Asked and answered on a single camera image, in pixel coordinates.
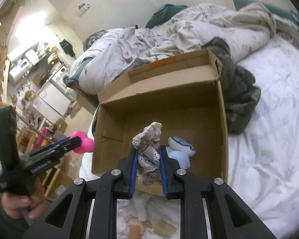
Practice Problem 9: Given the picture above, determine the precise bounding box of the person's left forearm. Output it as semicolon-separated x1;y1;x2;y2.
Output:
0;195;31;239

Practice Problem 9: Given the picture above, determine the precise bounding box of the white washing machine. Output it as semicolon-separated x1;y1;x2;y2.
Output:
51;66;71;94

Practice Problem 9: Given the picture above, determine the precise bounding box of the small plush doll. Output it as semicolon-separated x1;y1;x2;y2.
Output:
125;216;150;239

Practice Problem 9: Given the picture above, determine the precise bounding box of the white microwave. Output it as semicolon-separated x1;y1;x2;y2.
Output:
25;49;38;64

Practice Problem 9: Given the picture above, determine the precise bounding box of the white fluffy blanket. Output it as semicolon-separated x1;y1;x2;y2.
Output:
117;191;181;239

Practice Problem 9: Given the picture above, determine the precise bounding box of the pink bag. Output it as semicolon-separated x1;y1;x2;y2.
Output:
38;127;53;143

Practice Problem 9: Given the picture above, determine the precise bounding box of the teal pillow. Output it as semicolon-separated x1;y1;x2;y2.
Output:
233;0;299;28

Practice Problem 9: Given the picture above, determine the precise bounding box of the pink rubber toy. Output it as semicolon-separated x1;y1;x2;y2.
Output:
70;129;95;154

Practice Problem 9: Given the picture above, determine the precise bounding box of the wooden bed frame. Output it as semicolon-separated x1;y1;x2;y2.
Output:
72;83;98;115

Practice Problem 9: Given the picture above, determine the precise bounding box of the small cardboard box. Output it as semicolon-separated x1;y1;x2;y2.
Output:
54;118;68;132

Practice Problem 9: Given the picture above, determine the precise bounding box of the black hanging garment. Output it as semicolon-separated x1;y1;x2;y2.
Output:
59;39;75;58

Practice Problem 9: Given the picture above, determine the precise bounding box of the wooden handrail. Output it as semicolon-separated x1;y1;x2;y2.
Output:
0;97;54;141

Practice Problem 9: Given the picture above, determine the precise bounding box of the camouflage jacket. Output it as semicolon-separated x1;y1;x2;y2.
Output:
202;37;262;134

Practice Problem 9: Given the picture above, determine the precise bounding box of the white low cabinet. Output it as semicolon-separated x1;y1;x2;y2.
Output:
27;81;73;116

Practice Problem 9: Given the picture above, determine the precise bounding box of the brown card piece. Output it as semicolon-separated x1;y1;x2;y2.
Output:
154;219;177;238

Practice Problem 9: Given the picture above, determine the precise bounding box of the beige cloth with lace trim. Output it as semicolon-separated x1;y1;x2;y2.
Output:
132;122;164;187

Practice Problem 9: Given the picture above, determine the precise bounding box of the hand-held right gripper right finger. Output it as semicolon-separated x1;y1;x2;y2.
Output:
159;146;277;239

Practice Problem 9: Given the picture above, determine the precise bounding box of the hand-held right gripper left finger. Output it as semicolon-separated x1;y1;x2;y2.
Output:
22;151;140;239

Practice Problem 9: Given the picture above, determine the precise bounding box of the white patterned comforter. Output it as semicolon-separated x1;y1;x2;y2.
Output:
66;3;277;95

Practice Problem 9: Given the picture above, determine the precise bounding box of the white water heater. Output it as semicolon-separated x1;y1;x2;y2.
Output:
8;66;28;85

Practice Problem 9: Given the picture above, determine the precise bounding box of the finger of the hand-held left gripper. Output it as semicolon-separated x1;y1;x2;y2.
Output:
52;136;83;148
53;143;82;157

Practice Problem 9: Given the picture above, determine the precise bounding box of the grey fuzzy cushion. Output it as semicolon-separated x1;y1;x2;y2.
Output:
82;30;108;53

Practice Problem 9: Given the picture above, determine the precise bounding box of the person's left hand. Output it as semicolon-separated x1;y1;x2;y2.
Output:
1;179;49;221

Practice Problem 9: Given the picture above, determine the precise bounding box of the white bed sheet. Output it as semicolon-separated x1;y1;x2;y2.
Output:
79;33;299;239

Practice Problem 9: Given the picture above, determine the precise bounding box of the brown cardboard box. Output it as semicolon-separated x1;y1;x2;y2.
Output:
91;48;230;198

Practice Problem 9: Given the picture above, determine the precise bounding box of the dark green pillow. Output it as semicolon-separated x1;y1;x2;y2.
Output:
146;4;189;29

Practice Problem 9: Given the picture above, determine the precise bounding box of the light blue plush toy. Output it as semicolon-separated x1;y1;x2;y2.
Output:
164;136;196;169

